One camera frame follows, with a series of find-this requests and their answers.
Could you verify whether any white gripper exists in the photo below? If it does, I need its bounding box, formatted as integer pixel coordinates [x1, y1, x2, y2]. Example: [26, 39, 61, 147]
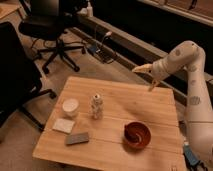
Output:
[132, 58, 173, 91]

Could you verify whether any clear labelled plastic bottle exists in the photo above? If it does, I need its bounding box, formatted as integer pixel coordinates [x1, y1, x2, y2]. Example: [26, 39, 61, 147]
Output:
[91, 94, 103, 119]

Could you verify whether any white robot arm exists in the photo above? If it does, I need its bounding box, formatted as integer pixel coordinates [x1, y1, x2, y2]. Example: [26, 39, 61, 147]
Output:
[132, 40, 213, 166]

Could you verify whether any white spray bottle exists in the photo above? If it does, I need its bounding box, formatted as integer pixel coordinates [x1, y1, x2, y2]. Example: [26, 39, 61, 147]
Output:
[87, 0, 93, 17]

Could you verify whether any red bowl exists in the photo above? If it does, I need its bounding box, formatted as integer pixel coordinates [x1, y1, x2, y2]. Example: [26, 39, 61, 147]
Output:
[124, 122, 151, 150]

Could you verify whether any wooden table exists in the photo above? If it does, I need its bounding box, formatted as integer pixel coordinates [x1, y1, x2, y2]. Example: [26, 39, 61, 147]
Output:
[33, 77, 186, 171]

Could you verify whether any white cup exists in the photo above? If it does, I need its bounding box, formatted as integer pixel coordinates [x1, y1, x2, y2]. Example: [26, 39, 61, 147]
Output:
[62, 98, 79, 117]

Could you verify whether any blue box on floor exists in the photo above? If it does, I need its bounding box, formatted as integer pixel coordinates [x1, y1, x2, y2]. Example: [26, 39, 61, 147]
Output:
[183, 145, 200, 167]

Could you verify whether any white square sponge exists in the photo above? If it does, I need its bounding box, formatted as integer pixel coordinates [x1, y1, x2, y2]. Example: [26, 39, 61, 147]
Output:
[52, 118, 75, 134]

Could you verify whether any grey rectangular block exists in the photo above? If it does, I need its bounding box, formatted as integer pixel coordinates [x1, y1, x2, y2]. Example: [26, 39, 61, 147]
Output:
[65, 132, 89, 145]

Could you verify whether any black office chair rear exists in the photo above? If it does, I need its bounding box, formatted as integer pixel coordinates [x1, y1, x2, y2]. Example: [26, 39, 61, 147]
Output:
[18, 0, 87, 74]

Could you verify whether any black office chair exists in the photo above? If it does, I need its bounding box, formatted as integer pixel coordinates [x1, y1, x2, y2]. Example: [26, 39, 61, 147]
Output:
[18, 0, 87, 74]
[0, 22, 56, 131]

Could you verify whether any black office chair left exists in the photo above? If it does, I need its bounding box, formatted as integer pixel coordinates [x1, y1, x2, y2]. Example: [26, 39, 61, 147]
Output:
[0, 22, 56, 131]

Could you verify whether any power strip with cables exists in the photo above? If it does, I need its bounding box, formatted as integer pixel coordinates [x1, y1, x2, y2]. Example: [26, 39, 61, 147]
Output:
[87, 31, 117, 64]

